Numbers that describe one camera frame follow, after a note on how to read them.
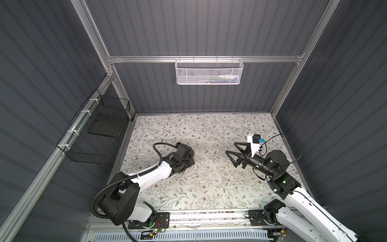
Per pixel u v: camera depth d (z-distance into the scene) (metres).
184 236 0.77
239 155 0.59
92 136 0.72
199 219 0.75
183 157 0.68
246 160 0.59
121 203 0.44
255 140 0.60
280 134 1.14
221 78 0.92
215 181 0.87
